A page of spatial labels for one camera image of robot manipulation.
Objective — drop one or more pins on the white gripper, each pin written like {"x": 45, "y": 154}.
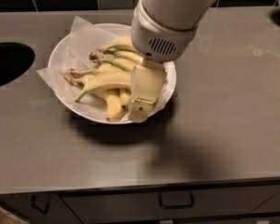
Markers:
{"x": 157, "y": 41}

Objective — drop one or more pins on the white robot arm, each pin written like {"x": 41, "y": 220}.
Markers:
{"x": 180, "y": 15}

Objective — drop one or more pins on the long curved yellow banana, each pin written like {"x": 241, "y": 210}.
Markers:
{"x": 120, "y": 63}

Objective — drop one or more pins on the small yellow banana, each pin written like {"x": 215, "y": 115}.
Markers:
{"x": 124, "y": 97}

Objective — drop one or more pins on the lower thick yellow banana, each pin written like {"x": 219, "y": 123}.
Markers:
{"x": 114, "y": 110}

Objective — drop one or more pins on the white bowl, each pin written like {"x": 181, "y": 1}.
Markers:
{"x": 72, "y": 51}

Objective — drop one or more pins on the white paper liner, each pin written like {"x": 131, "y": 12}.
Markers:
{"x": 96, "y": 72}

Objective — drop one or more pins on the grey drawer front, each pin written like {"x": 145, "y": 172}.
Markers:
{"x": 144, "y": 206}

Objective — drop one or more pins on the black sink opening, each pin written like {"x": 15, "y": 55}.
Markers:
{"x": 15, "y": 60}

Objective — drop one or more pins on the black drawer handle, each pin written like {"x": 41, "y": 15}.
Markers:
{"x": 175, "y": 199}

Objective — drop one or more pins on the black left cabinet handle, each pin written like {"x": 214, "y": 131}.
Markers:
{"x": 40, "y": 203}

